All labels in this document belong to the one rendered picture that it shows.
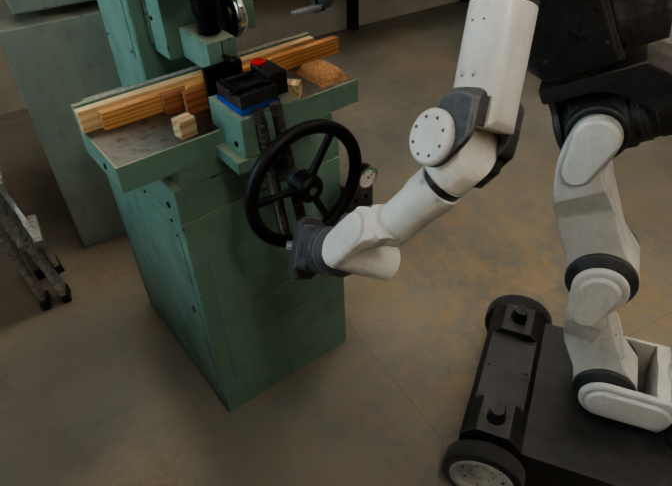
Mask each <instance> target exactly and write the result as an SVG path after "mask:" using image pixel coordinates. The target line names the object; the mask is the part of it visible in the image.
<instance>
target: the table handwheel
mask: <svg viewBox="0 0 672 486"><path fill-rule="evenodd" d="M319 133H323V134H325V136H324V139H323V141H322V143H321V146H320V148H319V150H318V152H317V154H316V157H315V159H314V161H313V163H312V165H311V167H310V169H309V170H308V169H302V170H299V169H297V168H296V167H294V166H293V167H288V168H287V167H284V166H283V161H282V158H281V159H279V160H276V158H277V157H278V156H279V155H280V154H281V153H282V152H283V151H284V150H285V149H286V148H287V147H289V146H290V145H291V144H293V143H294V142H296V141H297V140H299V139H301V138H303V137H306V136H308V135H312V134H319ZM334 136H335V137H336V138H338V139H339V140H340V141H341V142H342V143H343V144H344V146H345V148H346V150H347V153H348V157H349V174H348V178H347V182H346V185H345V188H344V190H343V193H342V195H341V196H340V198H339V200H338V202H337V203H336V205H335V206H334V207H333V209H332V210H331V211H330V212H329V211H328V210H327V208H326V207H325V205H324V204H323V203H322V201H321V199H320V198H319V196H320V195H321V193H322V191H323V181H322V179H321V178H319V177H318V176H316V174H317V172H318V170H319V167H320V165H321V163H322V160H323V158H324V156H325V153H326V151H327V149H328V147H329V145H330V143H331V141H332V139H333V137H334ZM275 160H276V161H275ZM274 161H275V162H276V167H277V172H278V175H279V176H280V177H281V178H282V179H284V180H285V181H286V182H288V183H289V188H288V189H285V190H283V191H281V192H278V193H276V194H273V195H270V196H267V197H264V198H261V199H259V194H260V189H261V186H262V183H263V180H264V178H265V176H266V174H267V172H268V170H269V168H270V167H271V165H272V164H273V162H274ZM361 173H362V156H361V151H360V147H359V145H358V142H357V140H356V138H355V137H354V135H353V134H352V133H351V132H350V131H349V130H348V129H347V128H346V127H345V126H343V125H342V124H340V123H338V122H335V121H332V120H327V119H313V120H308V121H304V122H301V123H299V124H296V125H294V126H292V127H290V128H288V129H287V130H285V131H284V132H282V133H281V134H280V135H278V136H277V137H276V138H275V139H274V140H273V141H272V142H271V143H270V144H269V145H268V146H267V147H266V148H265V149H264V151H263V152H262V153H261V155H260V156H259V158H258V159H257V161H256V162H255V164H254V166H253V168H252V170H251V173H250V175H249V178H248V181H247V185H246V189H245V197H244V208H245V215H246V218H247V221H248V224H249V226H250V228H251V229H252V231H253V232H254V233H255V235H256V236H257V237H258V238H260V239H261V240H262V241H264V242H265V243H267V244H270V245H272V246H276V247H283V248H286V243H287V242H286V241H285V240H284V236H285V234H278V233H275V232H273V231H272V230H270V229H269V228H268V227H267V226H266V225H265V224H264V222H263V221H262V218H261V216H260V212H259V208H261V207H264V206H266V205H269V204H271V203H274V202H276V201H279V200H282V199H285V198H288V197H291V196H293V195H295V196H296V197H297V198H299V199H300V200H301V201H302V202H304V203H311V202H313V203H314V204H315V205H316V207H317V208H318V209H319V211H320V212H321V214H322V215H323V217H324V218H323V219H322V220H321V221H322V223H323V224H324V226H334V225H335V224H336V223H337V222H338V221H339V219H340V217H341V216H342V215H343V214H344V213H345V212H346V211H347V209H348V207H349V206H350V204H351V202H352V201H353V199H354V196H355V194H356V192H357V189H358V186H359V183H360V178H361Z"/></svg>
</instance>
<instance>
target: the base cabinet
mask: <svg viewBox="0 0 672 486"><path fill-rule="evenodd" d="M107 176H108V175H107ZM316 176H318V177H319V178H321V179H322V181H323V191H322V193H321V195H320V196H319V198H320V199H321V201H322V203H323V204H324V205H325V207H326V208H327V210H328V211H329V212H330V211H331V210H332V209H333V207H334V206H335V205H336V203H337V202H338V200H339V198H340V196H341V187H340V159H339V156H337V157H335V158H333V159H331V160H328V161H326V162H324V163H322V164H321V165H320V167H319V170H318V172H317V174H316ZM108 179H109V182H110V185H111V188H112V191H113V194H114V197H115V200H116V203H117V206H118V209H119V212H120V214H121V217H122V220H123V223H124V226H125V229H126V232H127V235H128V238H129V241H130V244H131V247H132V250H133V253H134V256H135V259H136V262H137V265H138V268H139V271H140V274H141V277H142V280H143V283H144V286H145V289H146V292H147V294H148V297H149V300H150V303H151V305H152V306H153V308H154V309H155V310H156V312H157V313H158V315H159V316H160V317H161V319H162V320H163V321H164V323H165V324H166V325H167V327H168V328H169V330H170V331H171V332H172V334H173V335H174V336H175V338H176V339H177V341H178V342H179V343H180V345H181V346H182V347H183V349H184V350H185V352H186V353H187V354H188V356H189V357H190V358H191V360H192V361H193V363H194V364H195V365H196V367H197V368H198V369H199V371H200V372H201V373H202V375H203V376H204V378H205V379H206V380H207V382H208V383H209V384H210V386H211V387H212V389H213V390H214V391H215V393H216V394H217V395H218V397H219V398H220V400H221V401H222V402H223V404H224V405H225V406H226V408H227V409H228V410H229V412H231V411H233V410H235V409H236V408H238V407H239V406H241V405H243V404H244V403H246V402H247V401H249V400H251V399H252V398H254V397H255V396H257V395H259V394H260V393H262V392H263V391H265V390H267V389H268V388H270V387H272V386H273V385H275V384H276V383H278V382H280V381H281V380H283V379H284V378H286V377H288V376H289V375H291V374H292V373H294V372H296V371H297V370H299V369H300V368H302V367H304V366H305V365H307V364H308V363H310V362H312V361H313V360H315V359H316V358H318V357H320V356H321V355H323V354H324V353H326V352H328V351H329V350H331V349H333V348H334V347H336V346H337V345H339V344H341V343H342V342H344V341H345V340H346V324H345V297H344V277H336V276H331V275H325V274H320V273H318V274H317V275H315V276H314V277H313V278H312V279H311V280H308V279H304V280H299V279H293V275H292V273H291V272H290V270H289V269H288V267H289V260H290V254H291V252H289V251H287V250H286V249H285V248H283V247H276V246H272V245H270V244H267V243H265V242H264V241H262V240H261V239H260V238H258V237H257V236H256V235H255V233H254V232H253V231H252V229H251V228H250V226H249V224H248V221H247V218H246V215H245V208H244V198H242V199H240V200H237V201H235V202H233V203H230V204H228V205H226V206H224V207H221V208H219V209H217V210H215V211H212V212H210V213H208V214H205V215H203V216H201V217H199V218H196V219H194V220H192V221H189V222H187V223H185V224H181V223H180V222H179V221H178V220H177V219H176V218H175V217H174V216H173V215H172V214H171V213H170V212H169V210H168V209H167V208H166V207H165V206H164V205H163V204H162V203H161V202H160V201H159V200H158V199H157V198H156V196H155V195H154V194H153V193H152V192H151V191H150V190H149V189H148V188H147V187H146V186H142V187H140V188H137V189H134V190H132V191H129V192H127V193H122V191H121V190H120V189H119V188H118V187H117V186H116V184H115V183H114V182H113V181H112V180H111V179H110V177H109V176H108ZM259 212H260V216H261V218H262V221H263V222H264V224H265V225H266V226H267V227H268V228H269V229H270V230H272V231H273V232H275V233H278V234H280V232H279V228H278V223H277V218H276V215H275V211H274V206H273V203H271V204H269V205H266V206H264V207H261V208H259Z"/></svg>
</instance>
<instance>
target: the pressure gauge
mask: <svg viewBox="0 0 672 486"><path fill-rule="evenodd" d="M374 170H375V171H374ZM371 174H372V175H371ZM370 175H371V176H370ZM377 175H378V171H377V169H376V168H375V167H374V166H372V165H370V164H369V163H366V162H364V163H362V173H361V178H360V183H359V190H364V189H366V188H369V187H371V186H372V185H373V184H374V182H375V181H376V179H377ZM369 176H370V177H369ZM367 177H369V179H368V178H367Z"/></svg>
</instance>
